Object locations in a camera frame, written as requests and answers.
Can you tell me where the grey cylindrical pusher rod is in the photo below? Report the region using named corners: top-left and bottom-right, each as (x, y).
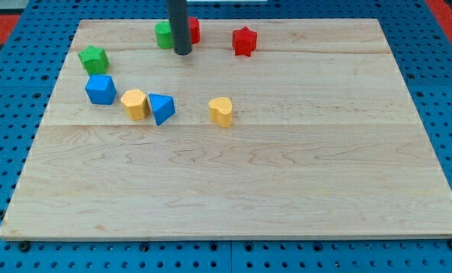
top-left (166, 0), bottom-right (192, 55)

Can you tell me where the blue triangle block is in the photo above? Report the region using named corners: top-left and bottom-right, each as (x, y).
top-left (149, 93), bottom-right (175, 126)

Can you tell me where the yellow hexagon block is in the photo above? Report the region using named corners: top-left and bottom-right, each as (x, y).
top-left (121, 89), bottom-right (149, 121)

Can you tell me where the light wooden board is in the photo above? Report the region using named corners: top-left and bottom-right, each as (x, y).
top-left (0, 19), bottom-right (452, 242)

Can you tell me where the red star block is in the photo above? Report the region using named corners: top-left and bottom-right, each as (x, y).
top-left (232, 27), bottom-right (258, 57)

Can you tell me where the yellow heart block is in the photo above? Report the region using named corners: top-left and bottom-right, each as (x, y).
top-left (208, 97), bottom-right (233, 128)

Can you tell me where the blue cube block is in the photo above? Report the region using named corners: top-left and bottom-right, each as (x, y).
top-left (85, 74), bottom-right (117, 105)

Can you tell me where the red circle block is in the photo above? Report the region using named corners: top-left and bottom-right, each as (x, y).
top-left (188, 17), bottom-right (201, 44)

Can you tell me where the green circle block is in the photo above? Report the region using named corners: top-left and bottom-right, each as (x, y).
top-left (154, 20), bottom-right (173, 49)

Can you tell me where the green star block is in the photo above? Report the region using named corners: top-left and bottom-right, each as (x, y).
top-left (78, 45), bottom-right (109, 75)

